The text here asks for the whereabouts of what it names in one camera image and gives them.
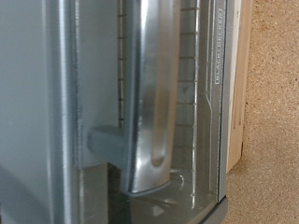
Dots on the silver toaster oven body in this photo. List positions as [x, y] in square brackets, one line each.
[31, 93]

